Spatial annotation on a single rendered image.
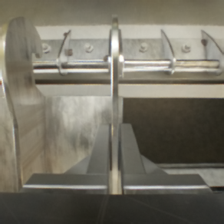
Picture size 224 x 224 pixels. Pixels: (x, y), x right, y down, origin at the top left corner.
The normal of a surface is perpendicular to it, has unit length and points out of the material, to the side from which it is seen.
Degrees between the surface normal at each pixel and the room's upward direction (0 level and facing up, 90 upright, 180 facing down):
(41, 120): 90
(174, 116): 16
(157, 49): 29
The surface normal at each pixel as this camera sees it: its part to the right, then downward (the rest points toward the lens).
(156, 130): -0.01, -0.28
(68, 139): -0.01, 0.03
